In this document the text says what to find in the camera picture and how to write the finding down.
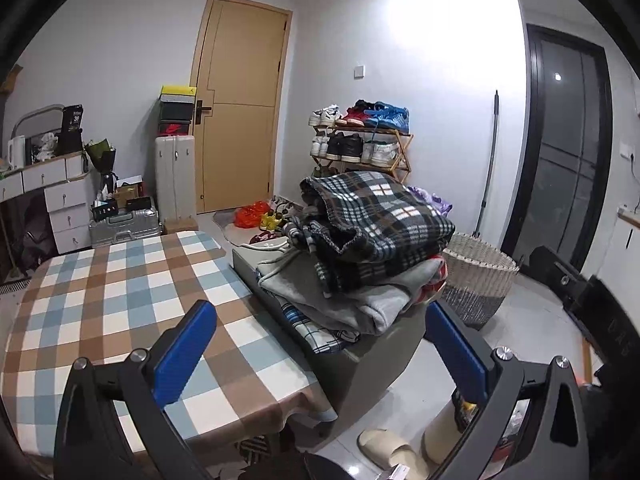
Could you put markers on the purple cloth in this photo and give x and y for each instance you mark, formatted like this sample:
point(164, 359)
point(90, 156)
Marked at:
point(432, 202)

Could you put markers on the black paper bag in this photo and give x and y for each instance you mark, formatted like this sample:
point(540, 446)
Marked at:
point(72, 130)

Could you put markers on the green wrapped bouquet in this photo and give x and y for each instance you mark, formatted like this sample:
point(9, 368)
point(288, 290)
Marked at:
point(100, 152)

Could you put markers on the dark green shoe box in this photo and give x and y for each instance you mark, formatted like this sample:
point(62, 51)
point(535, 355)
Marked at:
point(175, 111)

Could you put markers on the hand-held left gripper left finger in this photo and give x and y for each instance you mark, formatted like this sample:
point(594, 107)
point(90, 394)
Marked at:
point(185, 350)

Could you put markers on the yellow shoe box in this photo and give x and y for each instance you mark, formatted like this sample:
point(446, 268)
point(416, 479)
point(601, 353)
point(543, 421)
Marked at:
point(175, 91)

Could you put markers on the beige slipper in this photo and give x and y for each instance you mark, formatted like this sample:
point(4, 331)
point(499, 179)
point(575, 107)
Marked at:
point(385, 447)

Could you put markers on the cardboard box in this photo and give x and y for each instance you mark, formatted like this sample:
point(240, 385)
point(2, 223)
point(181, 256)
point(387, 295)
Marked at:
point(10, 80)

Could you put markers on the red patterned cloth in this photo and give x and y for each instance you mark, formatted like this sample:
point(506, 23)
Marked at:
point(437, 280)

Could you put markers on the arched mirror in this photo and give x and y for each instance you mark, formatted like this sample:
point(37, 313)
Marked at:
point(45, 115)

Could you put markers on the black storage box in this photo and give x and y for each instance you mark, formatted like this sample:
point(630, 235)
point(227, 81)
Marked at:
point(105, 210)

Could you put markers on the wooden shoe rack with shoes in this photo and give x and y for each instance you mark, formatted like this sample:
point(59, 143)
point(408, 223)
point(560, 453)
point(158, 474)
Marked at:
point(385, 115)

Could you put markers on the grey mop pole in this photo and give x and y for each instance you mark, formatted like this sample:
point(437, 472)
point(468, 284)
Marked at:
point(492, 150)

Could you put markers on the white kettle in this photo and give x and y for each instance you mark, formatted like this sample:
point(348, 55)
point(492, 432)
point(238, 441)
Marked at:
point(15, 152)

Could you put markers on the yellow shoes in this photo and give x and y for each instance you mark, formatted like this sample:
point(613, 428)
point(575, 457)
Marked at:
point(270, 221)

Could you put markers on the white tall suitcase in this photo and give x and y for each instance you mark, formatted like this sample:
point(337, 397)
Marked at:
point(175, 180)

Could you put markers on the grey hoodie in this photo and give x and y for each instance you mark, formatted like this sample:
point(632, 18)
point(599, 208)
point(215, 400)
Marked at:
point(350, 300)

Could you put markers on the grey ottoman bench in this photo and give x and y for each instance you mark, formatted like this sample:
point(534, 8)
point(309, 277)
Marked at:
point(370, 365)

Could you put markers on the white drawer cabinet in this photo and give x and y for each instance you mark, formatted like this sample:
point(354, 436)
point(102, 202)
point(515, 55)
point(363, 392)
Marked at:
point(70, 220)

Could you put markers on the brown blue checkered tablecloth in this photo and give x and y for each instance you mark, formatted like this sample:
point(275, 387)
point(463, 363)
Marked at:
point(125, 285)

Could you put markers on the wooden door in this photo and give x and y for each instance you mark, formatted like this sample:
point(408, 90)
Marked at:
point(240, 160)

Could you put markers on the white light switch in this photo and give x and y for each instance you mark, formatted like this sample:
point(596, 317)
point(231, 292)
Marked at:
point(358, 71)

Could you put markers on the grey floor mat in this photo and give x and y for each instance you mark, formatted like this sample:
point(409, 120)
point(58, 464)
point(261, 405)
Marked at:
point(225, 225)

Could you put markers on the silver suitcase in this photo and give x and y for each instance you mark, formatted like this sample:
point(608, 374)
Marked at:
point(125, 230)

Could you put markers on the blue plaid shirt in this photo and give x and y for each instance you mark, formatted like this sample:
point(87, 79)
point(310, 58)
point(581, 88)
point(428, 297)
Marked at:
point(310, 327)

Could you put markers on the white floor sneakers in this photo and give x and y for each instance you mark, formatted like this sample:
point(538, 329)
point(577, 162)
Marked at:
point(282, 205)

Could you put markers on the black framed glass door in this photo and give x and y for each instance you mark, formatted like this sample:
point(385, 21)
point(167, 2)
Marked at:
point(560, 160)

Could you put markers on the white wall socket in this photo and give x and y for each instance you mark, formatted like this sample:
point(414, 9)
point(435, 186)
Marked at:
point(629, 152)

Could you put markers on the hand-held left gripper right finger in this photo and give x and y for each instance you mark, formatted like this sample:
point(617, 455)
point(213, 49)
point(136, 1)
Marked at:
point(457, 350)

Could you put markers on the woven laundry basket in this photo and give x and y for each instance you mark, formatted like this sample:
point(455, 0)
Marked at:
point(480, 280)

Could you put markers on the red plastic bag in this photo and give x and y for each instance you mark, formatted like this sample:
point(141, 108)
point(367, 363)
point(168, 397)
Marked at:
point(252, 215)

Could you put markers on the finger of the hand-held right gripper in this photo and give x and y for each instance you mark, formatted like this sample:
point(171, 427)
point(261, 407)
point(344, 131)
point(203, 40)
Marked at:
point(557, 275)

